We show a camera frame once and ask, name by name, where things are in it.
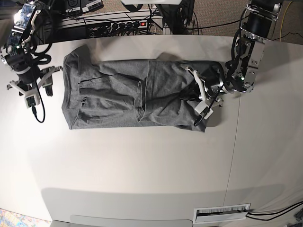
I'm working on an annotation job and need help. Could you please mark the black power strip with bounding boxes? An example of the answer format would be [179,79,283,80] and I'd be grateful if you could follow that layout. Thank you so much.
[86,21,150,38]

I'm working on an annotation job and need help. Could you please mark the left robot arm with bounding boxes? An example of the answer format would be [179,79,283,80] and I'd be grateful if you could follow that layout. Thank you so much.
[179,0,282,104]

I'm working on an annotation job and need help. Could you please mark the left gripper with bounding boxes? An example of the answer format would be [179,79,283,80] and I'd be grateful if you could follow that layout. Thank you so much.
[178,66,224,108]

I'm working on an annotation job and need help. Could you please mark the black cables at grommet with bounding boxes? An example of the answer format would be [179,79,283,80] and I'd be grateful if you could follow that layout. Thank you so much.
[246,201,303,222]

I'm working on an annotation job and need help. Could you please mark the yellow cable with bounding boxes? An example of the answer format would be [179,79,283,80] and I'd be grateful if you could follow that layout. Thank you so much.
[278,0,295,40]

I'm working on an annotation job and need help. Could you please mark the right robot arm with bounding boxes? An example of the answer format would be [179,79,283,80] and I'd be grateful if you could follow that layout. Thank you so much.
[0,0,55,91]

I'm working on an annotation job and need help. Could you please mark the white cable grommet tray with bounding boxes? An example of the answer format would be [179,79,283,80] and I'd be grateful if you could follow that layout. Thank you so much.
[193,203,251,224]

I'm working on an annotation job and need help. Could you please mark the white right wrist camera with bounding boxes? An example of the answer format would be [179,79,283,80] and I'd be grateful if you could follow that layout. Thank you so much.
[25,94,40,108]

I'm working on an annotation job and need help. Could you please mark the grey T-shirt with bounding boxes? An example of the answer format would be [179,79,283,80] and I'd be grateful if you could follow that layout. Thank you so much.
[62,45,222,132]

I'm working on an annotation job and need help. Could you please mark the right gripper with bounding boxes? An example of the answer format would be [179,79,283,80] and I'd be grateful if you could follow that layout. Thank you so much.
[7,67,53,96]

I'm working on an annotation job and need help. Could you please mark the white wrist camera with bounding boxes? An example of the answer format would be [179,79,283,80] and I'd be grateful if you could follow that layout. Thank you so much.
[195,101,214,120]
[25,94,40,108]

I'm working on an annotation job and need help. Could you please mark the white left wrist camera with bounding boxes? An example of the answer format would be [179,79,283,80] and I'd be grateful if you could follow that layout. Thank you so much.
[195,101,214,120]

